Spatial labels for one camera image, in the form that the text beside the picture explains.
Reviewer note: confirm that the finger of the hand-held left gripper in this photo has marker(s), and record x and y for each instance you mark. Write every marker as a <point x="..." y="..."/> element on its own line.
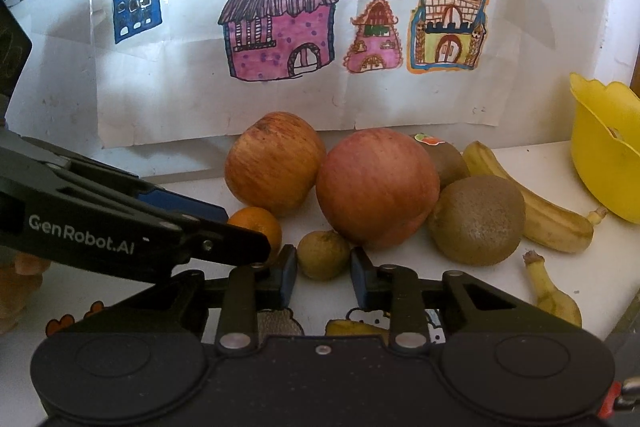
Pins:
<point x="225" y="242"/>
<point x="190" y="206"/>

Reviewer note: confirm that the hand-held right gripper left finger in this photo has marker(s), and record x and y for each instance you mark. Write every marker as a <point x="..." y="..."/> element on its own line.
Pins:
<point x="289" y="279"/>

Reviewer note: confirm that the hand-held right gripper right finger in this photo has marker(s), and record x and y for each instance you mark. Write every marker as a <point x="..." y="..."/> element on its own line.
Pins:
<point x="358" y="279"/>

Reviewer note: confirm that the orange tangerine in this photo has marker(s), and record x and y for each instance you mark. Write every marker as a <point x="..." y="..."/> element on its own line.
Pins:
<point x="257" y="224"/>

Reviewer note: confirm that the small brown longan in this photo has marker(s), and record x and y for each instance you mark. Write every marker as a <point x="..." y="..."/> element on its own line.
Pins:
<point x="322" y="256"/>

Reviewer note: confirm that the streaked orange-red apple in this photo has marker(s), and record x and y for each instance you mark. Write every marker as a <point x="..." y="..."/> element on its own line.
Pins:
<point x="272" y="162"/>

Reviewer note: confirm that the smooth red apple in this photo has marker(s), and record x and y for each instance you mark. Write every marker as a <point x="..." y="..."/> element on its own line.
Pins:
<point x="377" y="187"/>

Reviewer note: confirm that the large brown kiwi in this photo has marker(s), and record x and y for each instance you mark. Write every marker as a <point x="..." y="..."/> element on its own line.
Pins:
<point x="477" y="219"/>

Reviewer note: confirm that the curved yellow banana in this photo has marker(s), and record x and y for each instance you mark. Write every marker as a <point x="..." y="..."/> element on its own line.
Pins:
<point x="552" y="292"/>

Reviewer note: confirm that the person's left hand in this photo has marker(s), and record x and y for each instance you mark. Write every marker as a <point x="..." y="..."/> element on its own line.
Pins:
<point x="20" y="292"/>

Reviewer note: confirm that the colourful houses drawing poster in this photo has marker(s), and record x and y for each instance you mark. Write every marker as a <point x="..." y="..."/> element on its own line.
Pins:
<point x="200" y="97"/>

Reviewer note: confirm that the kiwi with sticker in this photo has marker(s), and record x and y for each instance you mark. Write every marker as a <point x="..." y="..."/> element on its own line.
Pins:
<point x="447" y="157"/>

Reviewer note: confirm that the long yellow banana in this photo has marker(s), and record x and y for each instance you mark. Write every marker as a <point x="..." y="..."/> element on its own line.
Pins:
<point x="545" y="214"/>

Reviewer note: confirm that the yellow plastic bowl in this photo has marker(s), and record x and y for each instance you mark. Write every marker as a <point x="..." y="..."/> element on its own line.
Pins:
<point x="607" y="147"/>

